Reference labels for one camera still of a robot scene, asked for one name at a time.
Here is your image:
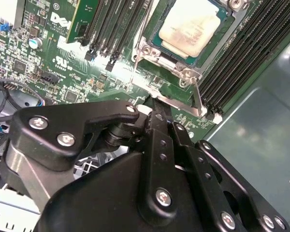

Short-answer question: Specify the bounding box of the metal socket cover frame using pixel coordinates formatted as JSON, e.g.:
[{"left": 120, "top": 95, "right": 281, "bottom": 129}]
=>
[{"left": 131, "top": 54, "right": 207, "bottom": 116}]

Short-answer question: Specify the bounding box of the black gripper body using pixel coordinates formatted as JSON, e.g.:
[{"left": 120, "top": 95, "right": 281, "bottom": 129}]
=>
[{"left": 35, "top": 151, "right": 215, "bottom": 232}]

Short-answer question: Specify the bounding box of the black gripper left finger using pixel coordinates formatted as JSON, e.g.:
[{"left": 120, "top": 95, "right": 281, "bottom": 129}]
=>
[{"left": 0, "top": 95, "right": 179, "bottom": 225}]

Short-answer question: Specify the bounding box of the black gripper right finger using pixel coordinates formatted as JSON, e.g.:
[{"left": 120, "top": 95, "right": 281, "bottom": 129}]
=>
[{"left": 159, "top": 101, "right": 290, "bottom": 232}]

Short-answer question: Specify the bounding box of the silver CPU chip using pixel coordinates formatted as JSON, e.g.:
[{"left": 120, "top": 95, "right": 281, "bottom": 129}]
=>
[{"left": 149, "top": 2, "right": 232, "bottom": 67}]

